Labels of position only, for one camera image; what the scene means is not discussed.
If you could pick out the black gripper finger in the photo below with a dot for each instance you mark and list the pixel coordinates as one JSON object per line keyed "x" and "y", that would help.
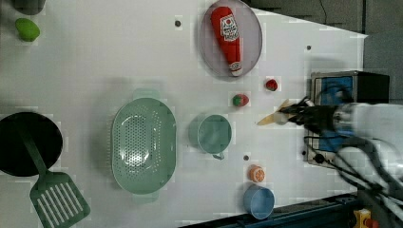
{"x": 298, "y": 107}

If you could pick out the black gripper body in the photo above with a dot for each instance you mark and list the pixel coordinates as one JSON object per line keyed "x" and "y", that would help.
{"x": 317, "y": 118}

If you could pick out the yellow plush peeled banana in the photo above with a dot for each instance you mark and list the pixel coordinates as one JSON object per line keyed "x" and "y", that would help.
{"x": 277, "y": 117}

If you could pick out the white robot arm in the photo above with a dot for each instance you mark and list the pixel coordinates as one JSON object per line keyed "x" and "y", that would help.
{"x": 370, "y": 157}

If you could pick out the black toaster oven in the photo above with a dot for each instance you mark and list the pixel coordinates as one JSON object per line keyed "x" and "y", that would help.
{"x": 341, "y": 88}

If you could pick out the dark red plush strawberry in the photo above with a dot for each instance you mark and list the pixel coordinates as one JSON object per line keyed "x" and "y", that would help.
{"x": 271, "y": 85}

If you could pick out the light red plush strawberry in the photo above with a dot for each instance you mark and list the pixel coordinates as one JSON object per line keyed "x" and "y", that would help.
{"x": 240, "y": 100}

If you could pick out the plush orange slice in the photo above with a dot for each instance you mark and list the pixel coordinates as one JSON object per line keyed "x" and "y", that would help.
{"x": 256, "y": 173}

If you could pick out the blue crate under table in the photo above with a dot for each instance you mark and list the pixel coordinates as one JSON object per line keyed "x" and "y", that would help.
{"x": 332, "y": 212}

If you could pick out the grey round plate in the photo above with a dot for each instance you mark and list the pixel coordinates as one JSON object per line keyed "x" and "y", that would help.
{"x": 250, "y": 38}

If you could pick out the blue bowl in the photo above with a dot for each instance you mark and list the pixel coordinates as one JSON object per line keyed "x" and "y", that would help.
{"x": 258, "y": 201}

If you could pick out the red plush ketchup bottle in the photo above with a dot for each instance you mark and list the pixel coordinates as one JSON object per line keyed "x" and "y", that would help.
{"x": 227, "y": 34}

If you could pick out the green colander basket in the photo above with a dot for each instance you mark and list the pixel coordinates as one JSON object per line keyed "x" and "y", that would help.
{"x": 143, "y": 145}

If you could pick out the green slotted spatula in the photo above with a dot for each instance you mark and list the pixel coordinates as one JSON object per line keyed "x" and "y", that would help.
{"x": 56, "y": 199}

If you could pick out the green plush lime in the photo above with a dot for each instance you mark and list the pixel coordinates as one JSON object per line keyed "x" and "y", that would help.
{"x": 27, "y": 30}

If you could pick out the black cylinder upper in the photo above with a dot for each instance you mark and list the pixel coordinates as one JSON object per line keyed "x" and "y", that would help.
{"x": 29, "y": 7}

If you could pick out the black frying pan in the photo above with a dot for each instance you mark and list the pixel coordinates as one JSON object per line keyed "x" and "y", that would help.
{"x": 14, "y": 157}

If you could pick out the green cup with handle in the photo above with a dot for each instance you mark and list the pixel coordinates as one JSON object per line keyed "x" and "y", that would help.
{"x": 211, "y": 134}

